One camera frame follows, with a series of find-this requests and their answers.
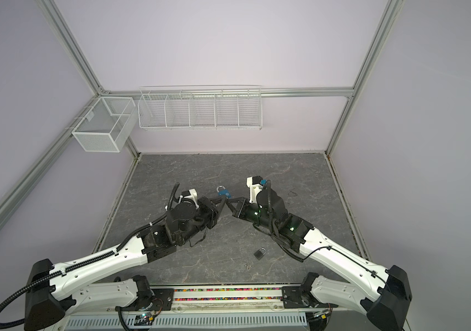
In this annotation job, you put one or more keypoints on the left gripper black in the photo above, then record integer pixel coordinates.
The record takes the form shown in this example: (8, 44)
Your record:
(209, 205)

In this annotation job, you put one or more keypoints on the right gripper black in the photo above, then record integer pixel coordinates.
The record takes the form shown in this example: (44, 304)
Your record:
(243, 209)

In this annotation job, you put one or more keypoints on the blue padlock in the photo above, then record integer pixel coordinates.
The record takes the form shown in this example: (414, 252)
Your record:
(223, 192)

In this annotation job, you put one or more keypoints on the dark grey padlock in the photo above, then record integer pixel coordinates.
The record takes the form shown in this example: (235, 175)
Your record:
(259, 254)

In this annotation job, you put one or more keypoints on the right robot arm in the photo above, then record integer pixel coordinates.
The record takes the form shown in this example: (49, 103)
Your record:
(382, 294)

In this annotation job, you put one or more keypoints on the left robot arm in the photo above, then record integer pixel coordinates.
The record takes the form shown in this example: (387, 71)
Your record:
(50, 287)

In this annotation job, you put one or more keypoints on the white mesh box basket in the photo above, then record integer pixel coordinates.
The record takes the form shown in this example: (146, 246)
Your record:
(107, 125)

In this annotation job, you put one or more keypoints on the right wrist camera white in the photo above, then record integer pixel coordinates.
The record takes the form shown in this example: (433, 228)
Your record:
(256, 185)

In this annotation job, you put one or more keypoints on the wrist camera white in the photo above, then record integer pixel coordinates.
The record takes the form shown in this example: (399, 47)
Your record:
(190, 197)
(256, 185)

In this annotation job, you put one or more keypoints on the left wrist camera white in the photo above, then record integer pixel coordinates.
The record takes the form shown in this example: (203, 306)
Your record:
(190, 197)

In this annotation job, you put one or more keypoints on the white wire shelf basket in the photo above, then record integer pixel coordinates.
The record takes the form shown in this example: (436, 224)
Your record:
(200, 107)

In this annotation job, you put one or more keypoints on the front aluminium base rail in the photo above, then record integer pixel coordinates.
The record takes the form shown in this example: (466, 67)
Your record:
(110, 296)

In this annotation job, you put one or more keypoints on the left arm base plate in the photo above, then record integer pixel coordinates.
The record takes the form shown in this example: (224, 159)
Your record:
(158, 299)

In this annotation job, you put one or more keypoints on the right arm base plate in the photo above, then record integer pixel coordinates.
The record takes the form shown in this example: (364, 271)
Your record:
(293, 297)

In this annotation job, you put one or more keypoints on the white vented cable duct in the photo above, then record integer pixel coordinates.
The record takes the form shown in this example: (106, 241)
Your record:
(200, 321)

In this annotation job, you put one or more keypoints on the aluminium frame rails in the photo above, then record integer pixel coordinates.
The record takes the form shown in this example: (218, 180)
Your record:
(14, 198)

